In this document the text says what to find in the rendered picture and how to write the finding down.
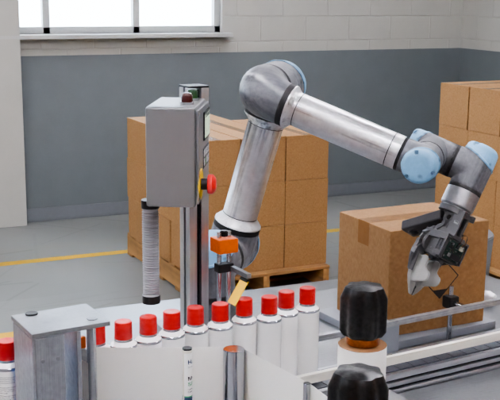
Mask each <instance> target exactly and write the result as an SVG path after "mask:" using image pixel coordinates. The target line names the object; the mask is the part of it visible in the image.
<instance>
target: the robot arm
mask: <svg viewBox="0 0 500 400"><path fill-rule="evenodd" d="M305 92H306V79H305V76H304V75H303V73H302V71H301V69H300V68H299V67H298V66H297V65H295V64H294V63H291V62H290V61H287V60H272V61H269V62H267V63H265V64H262V65H258V66H255V67H253V68H251V69H250V70H249V71H247V72H246V74H245V75H244V77H243V78H242V80H241V82H240V99H241V101H242V103H243V105H244V107H245V108H244V112H245V113H246V115H247V117H248V124H247V126H246V130H245V132H244V138H243V140H242V144H241V146H240V152H239V155H238V158H237V163H236V166H235V169H234V172H233V177H232V181H231V183H230V187H229V192H228V194H227V198H226V201H225V206H224V209H223V210H222V211H220V212H218V213H216V215H215V218H214V221H213V226H212V229H211V230H209V322H210V321H212V320H211V317H212V303H213V302H216V301H217V272H215V271H214V263H216V262H217V253H215V252H212V251H210V237H214V236H216V235H217V232H220V231H221V230H222V229H226V230H230V231H231V236H233V237H235V238H238V252H234V253H231V262H232V263H233V266H236V267H238V268H241V269H244V268H246V267H247V266H248V265H249V264H251V263H252V261H253V260H254V259H255V258H256V255H257V253H258V251H259V249H260V238H259V234H260V229H261V226H260V223H259V222H258V221H257V218H258V214H259V211H260V207H261V204H262V201H263V196H264V193H265V190H266V187H267V182H268V180H269V176H270V174H271V169H272V165H273V163H274V160H275V155H276V152H277V149H278V146H279V141H280V138H281V136H282V132H283V129H284V128H286V127H287V126H289V125H291V126H294V127H295V128H297V129H301V130H302V131H305V132H307V133H310V134H312V135H314V136H316V137H319V138H321V139H323V140H327V141H328V142H330V143H333V144H335V145H338V146H340V147H342V148H345V149H347V150H349V151H351V152H354V153H356V154H358V155H361V156H363V157H366V158H368V159H370V160H373V161H375V162H377V163H380V164H382V165H384V166H386V167H389V168H391V169H394V170H396V171H399V172H401V173H402V174H403V175H404V176H405V178H406V179H407V180H409V181H410V182H412V183H416V184H422V183H427V182H428V181H430V180H431V179H433V178H435V177H436V176H437V174H438V173H440V174H442V175H445V176H447V177H449V178H451V180H450V182H449V184H448V186H447V188H446V190H445V192H444V194H443V197H442V199H441V201H442V202H441V203H440V205H439V207H438V208H439V210H436V211H433V212H431V213H426V214H423V215H420V216H417V217H412V218H410V219H406V220H404V221H402V230H403V231H404V232H406V233H408V234H409V235H411V236H412V237H416V236H419V237H417V239H416V241H415V243H414V244H413V246H412V248H411V250H410V255H409V261H408V274H407V282H408V292H409V294H411V295H415V294H416V293H417V292H419V291H420V290H421V289H422V288H423V287H437V286H438V285H439V283H440V277H439V276H438V274H437V272H438V270H439V268H440V267H441V265H442V264H443V263H446V264H449V265H452V266H453V265H454V266H458V267H459V266H460V265H461V263H462V261H463V258H464V256H465V254H466V252H467V250H468V248H469V245H468V244H467V240H466V242H465V240H463V237H467V236H464V235H463V233H464V231H465V229H466V228H467V225H468V223H472V224H474V222H475V219H476V218H475V217H472V216H471V215H470V214H473V212H474V210H475V207H476V205H477V203H478V201H479V199H480V196H481V194H482V192H483V190H484V188H485V186H486V184H487V182H488V180H489V178H490V175H492V173H493V170H494V166H495V164H496V162H497V160H498V153H497V152H496V151H495V150H494V149H493V148H491V147H489V146H487V145H485V144H483V143H479V142H477V141H469V142H468V143H467V145H466V146H465V147H464V146H460V145H458V144H455V143H453V142H451V141H449V140H446V139H444V138H442V137H439V136H437V135H435V134H433V133H431V132H427V131H425V130H423V129H415V130H414V131H413V134H412V135H411V137H410V138H409V137H406V136H404V135H402V134H400V133H396V132H395V131H392V130H390V129H387V128H385V127H382V126H381V125H377V124H376V123H373V122H371V121H368V120H366V119H363V118H361V117H358V116H356V115H355V114H352V113H349V112H347V111H345V110H342V109H339V108H337V107H335V106H332V105H330V104H328V103H326V102H323V101H321V100H318V99H316V98H313V97H311V96H309V95H307V94H305ZM461 238H462V239H461ZM426 253H427V254H429V256H427V255H424V254H426ZM461 256H462V257H461ZM429 258H430V260H429Z"/></svg>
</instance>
